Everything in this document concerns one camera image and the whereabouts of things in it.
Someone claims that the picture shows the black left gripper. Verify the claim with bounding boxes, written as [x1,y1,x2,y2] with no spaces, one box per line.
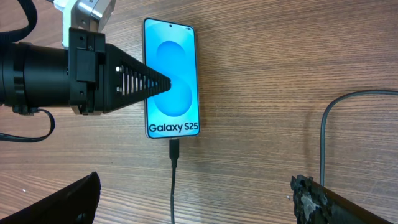
[68,28,171,115]

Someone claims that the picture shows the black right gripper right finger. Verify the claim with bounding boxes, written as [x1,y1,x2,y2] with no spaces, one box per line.
[290,175,392,224]

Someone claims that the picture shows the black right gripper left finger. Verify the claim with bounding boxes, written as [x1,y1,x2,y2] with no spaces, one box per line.
[1,172,101,224]

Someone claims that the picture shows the Galaxy smartphone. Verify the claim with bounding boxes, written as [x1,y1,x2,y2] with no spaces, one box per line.
[143,18,200,139]

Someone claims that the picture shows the black charging cable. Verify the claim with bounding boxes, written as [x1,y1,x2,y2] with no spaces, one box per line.
[169,90,398,224]

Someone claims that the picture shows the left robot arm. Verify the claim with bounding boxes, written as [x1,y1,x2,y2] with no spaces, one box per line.
[1,28,171,115]

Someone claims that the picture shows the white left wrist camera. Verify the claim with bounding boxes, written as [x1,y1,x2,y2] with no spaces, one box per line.
[51,0,116,49]

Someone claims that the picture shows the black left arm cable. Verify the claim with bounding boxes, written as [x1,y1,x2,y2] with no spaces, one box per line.
[0,0,56,143]

